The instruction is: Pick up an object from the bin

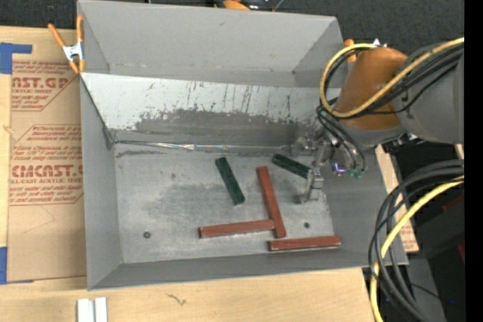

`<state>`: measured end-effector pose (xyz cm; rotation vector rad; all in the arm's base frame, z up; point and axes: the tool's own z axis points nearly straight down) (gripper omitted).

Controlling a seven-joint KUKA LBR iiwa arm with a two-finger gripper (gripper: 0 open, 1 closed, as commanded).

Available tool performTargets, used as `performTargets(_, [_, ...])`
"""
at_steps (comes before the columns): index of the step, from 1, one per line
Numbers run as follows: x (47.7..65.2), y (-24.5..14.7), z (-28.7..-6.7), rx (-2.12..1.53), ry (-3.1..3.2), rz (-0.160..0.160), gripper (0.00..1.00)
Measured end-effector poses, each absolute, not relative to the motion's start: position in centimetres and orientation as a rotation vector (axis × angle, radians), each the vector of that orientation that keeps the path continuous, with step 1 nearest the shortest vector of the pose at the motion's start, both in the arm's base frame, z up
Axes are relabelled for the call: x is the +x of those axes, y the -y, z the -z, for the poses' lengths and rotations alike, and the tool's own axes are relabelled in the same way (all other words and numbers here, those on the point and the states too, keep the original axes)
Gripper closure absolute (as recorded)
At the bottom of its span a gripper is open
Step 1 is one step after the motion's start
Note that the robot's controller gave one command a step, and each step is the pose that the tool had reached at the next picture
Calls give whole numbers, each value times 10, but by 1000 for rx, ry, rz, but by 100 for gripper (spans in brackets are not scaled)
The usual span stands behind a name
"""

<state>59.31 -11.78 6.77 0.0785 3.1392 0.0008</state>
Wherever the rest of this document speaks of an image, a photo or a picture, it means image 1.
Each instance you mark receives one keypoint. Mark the red-brown flat block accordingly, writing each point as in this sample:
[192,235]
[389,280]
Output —
[303,243]
[271,201]
[235,228]

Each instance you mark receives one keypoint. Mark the brown cardboard board, red print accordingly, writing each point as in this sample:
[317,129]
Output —
[45,147]

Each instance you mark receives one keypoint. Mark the grey metal bin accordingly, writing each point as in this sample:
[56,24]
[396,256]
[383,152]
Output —
[181,184]

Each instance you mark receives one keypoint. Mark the dark green flat block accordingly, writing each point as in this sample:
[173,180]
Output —
[230,181]
[291,164]

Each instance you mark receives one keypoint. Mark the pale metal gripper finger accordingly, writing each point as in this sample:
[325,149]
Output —
[307,187]
[318,188]

